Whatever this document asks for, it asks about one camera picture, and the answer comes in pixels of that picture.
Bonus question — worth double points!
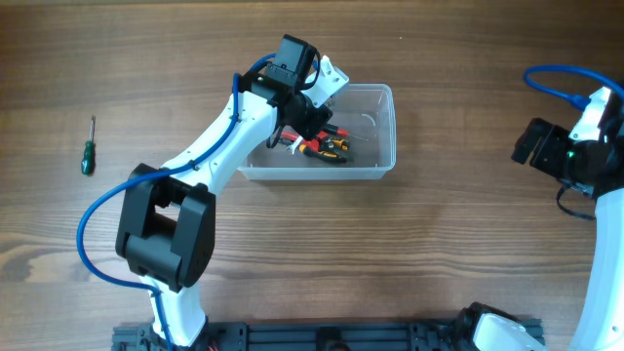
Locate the small silver wrench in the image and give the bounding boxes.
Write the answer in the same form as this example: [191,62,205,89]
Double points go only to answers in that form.
[287,136,304,154]

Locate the black red screwdriver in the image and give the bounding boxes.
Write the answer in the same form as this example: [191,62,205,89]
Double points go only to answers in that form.
[323,124,368,141]

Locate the red handled cutting pliers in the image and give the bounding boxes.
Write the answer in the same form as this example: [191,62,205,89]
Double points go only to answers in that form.
[278,129,352,165]

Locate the orange black long-nose pliers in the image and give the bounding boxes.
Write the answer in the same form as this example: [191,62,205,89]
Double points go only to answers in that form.
[272,136,352,166]

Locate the green handled screwdriver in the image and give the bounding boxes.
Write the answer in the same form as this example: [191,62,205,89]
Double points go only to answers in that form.
[81,115,97,176]

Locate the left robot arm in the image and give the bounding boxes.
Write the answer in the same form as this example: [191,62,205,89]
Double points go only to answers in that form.
[115,35,349,350]

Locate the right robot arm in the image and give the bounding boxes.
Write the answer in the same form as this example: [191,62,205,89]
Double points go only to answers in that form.
[512,77,623,350]

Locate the clear plastic container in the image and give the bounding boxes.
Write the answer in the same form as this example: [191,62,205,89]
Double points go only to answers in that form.
[239,84,397,180]

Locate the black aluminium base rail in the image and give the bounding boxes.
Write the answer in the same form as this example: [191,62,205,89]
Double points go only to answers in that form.
[111,317,545,351]

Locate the left blue cable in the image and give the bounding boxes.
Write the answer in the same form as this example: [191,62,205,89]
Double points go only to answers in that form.
[76,52,321,351]

